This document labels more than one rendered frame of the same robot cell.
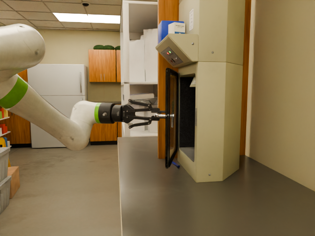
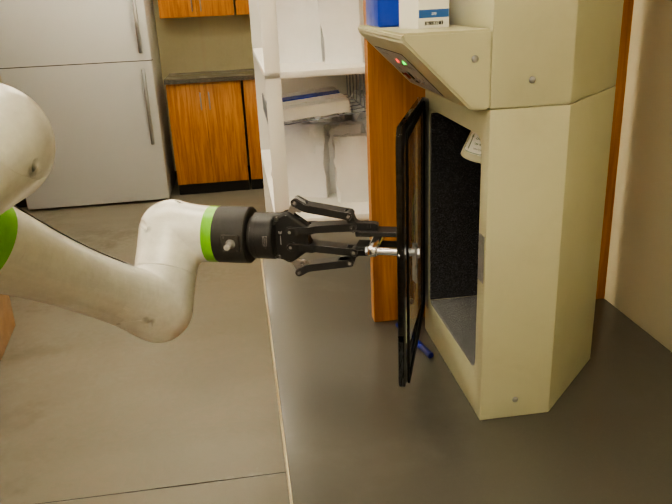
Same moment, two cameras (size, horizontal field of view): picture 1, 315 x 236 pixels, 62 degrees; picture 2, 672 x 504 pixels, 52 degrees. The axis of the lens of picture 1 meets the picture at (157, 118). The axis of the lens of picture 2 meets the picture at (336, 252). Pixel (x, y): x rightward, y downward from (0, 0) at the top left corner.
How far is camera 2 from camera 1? 0.26 m
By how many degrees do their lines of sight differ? 14
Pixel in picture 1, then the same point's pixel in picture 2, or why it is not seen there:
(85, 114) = (175, 245)
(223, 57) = (564, 91)
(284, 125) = not seen: outside the picture
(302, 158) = not seen: outside the picture
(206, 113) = (511, 249)
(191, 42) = (472, 55)
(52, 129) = (95, 310)
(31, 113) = (37, 287)
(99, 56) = not seen: outside the picture
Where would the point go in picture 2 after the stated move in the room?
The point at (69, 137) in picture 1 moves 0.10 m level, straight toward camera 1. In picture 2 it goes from (141, 320) to (145, 350)
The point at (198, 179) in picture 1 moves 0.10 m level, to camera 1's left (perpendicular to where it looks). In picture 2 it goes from (485, 411) to (419, 413)
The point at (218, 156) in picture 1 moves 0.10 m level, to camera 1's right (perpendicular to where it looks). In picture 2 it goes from (540, 353) to (608, 351)
